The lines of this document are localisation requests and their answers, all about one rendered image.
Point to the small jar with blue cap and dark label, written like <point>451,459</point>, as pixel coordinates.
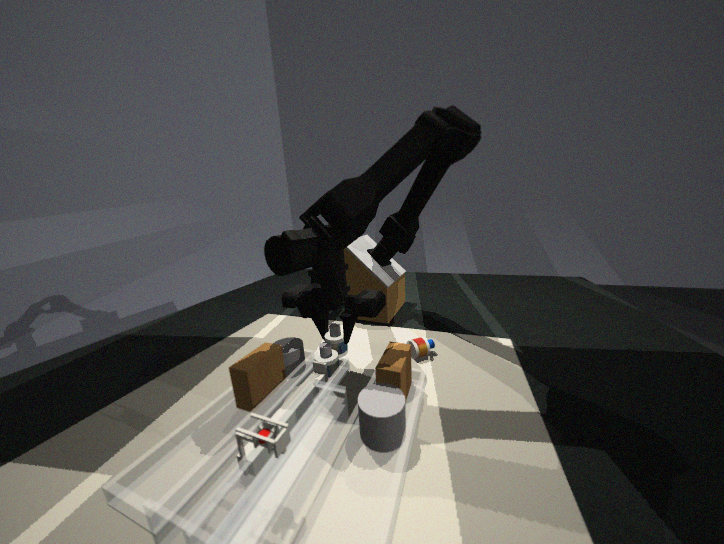
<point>420,347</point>

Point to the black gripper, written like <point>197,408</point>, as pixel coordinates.
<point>368,303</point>

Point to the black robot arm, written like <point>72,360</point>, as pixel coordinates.
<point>442,137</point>

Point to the dark grey cylinder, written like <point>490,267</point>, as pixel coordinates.
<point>293,353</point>
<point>382,417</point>

